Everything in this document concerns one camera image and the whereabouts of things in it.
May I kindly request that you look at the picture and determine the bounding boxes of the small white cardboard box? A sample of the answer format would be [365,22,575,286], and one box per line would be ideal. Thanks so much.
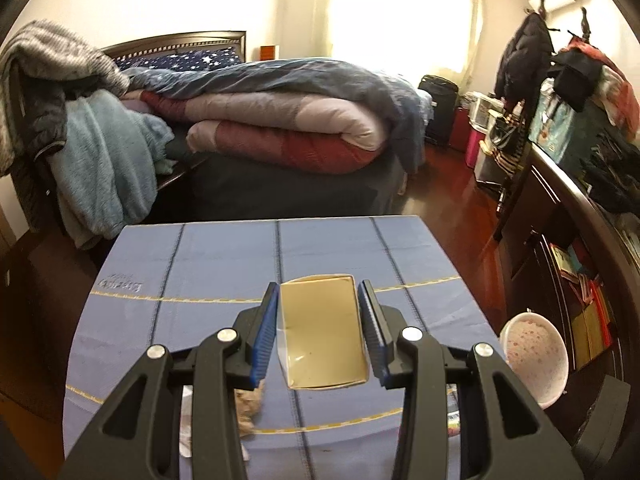
[277,274,369,390]

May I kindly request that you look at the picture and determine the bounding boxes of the white pink-lined trash bin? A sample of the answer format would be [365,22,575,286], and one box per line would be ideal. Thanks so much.
[499,312,570,410]

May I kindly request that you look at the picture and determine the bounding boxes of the crumpled brown paper ball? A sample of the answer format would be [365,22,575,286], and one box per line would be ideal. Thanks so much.
[234,382,265,438]

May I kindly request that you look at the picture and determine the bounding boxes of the blue quilted table cover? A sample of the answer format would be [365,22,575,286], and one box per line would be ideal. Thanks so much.
[63,216,498,479]

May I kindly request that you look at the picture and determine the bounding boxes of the bed with dark sheet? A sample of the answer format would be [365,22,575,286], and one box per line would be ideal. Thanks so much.
[148,151,405,223]

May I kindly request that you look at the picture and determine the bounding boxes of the dark wooden cabinet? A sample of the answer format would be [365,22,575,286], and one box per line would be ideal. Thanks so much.
[491,138,640,411]

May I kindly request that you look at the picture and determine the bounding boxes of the red and pink folded quilt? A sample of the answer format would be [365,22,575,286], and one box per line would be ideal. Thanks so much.
[122,90,388,174]

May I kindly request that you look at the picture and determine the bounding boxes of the books on cabinet shelf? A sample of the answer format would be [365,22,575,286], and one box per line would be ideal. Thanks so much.
[549,237,616,370]

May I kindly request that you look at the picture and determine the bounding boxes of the blue duvet on bed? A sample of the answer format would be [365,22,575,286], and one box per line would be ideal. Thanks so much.
[124,58,432,174]

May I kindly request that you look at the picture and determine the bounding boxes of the light blue fleece blanket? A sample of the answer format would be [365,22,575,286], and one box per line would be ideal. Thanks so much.
[47,90,174,249]

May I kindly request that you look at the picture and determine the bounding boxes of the black suitcase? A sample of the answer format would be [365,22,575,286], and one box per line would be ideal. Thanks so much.
[419,75,459,146]

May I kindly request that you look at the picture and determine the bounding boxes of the teal patterned bag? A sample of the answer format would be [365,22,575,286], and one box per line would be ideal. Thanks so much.
[528,78,591,174]

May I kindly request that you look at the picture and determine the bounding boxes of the pile of dark clothes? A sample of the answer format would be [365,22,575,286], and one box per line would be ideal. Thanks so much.
[580,129,639,217]

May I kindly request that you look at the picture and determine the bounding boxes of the dark wooden headboard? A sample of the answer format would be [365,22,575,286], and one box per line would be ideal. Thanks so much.
[103,30,246,61]

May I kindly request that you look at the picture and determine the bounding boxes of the hanging black jacket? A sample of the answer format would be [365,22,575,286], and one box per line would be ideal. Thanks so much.
[494,12,554,122]

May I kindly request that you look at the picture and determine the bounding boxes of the grey knitted blanket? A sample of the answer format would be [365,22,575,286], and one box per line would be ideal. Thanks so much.
[1,20,129,176]

